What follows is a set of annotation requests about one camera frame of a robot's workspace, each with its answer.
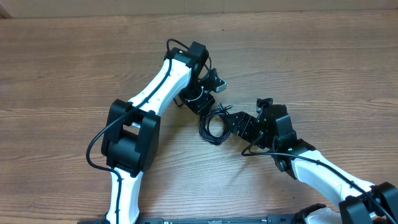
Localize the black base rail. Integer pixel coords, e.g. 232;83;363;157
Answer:
77;213;330;224

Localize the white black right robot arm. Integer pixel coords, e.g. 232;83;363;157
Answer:
224;101;397;223

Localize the black cable bundle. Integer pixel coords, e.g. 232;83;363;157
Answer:
198;103;234;146

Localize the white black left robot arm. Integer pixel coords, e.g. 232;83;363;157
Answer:
101;42;215;223

